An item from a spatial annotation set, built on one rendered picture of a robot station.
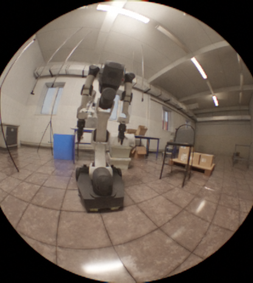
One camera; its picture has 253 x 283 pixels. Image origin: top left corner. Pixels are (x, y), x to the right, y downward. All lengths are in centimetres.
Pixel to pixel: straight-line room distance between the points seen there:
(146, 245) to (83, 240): 36
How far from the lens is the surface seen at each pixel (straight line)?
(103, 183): 57
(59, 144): 220
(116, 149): 156
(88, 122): 196
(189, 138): 161
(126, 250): 62
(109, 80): 86
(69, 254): 64
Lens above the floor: 59
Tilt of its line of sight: 1 degrees down
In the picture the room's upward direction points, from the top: 5 degrees clockwise
